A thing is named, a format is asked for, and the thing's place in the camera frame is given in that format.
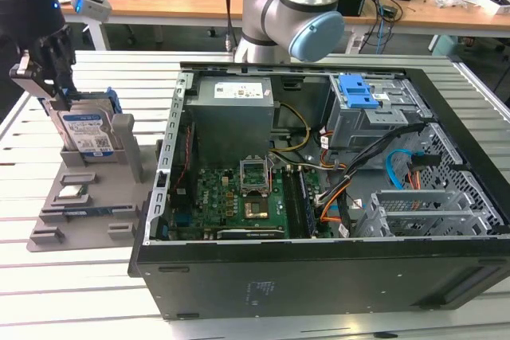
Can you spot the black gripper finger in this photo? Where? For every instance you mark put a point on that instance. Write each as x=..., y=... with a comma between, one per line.
x=60, y=53
x=32, y=83

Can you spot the hard disk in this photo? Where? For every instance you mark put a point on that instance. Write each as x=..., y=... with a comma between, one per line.
x=85, y=133

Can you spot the grey metal disk bay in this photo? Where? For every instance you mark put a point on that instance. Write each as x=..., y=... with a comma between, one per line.
x=418, y=198

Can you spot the wooden desk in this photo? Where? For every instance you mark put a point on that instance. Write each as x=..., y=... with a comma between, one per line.
x=159, y=1

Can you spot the silver CPU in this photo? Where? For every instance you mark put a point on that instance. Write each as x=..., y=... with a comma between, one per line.
x=72, y=192

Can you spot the grey parts rack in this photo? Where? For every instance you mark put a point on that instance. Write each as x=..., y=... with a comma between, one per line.
x=99, y=196

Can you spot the RAM stick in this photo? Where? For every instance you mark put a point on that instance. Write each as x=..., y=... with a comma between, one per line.
x=308, y=204
x=99, y=210

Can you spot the grey power supply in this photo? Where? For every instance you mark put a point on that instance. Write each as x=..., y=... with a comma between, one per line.
x=227, y=125

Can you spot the green motherboard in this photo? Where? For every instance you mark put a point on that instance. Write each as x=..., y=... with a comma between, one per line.
x=215, y=200

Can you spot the CPU socket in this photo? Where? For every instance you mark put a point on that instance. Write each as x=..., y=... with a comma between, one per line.
x=256, y=209

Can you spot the black graphics card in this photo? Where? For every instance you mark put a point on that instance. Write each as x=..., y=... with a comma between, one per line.
x=255, y=233

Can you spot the black RAM slot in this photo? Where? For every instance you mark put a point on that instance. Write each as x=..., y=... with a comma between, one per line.
x=290, y=204

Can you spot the blue plastic drive latch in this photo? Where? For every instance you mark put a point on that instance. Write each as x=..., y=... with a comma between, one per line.
x=356, y=93

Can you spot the grey metal drive cage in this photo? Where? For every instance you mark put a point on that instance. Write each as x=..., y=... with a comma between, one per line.
x=358, y=125

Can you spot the black PC case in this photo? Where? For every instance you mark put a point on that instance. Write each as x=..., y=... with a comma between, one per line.
x=279, y=284

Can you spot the white cardboard box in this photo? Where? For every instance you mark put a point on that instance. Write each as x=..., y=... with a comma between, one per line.
x=496, y=7

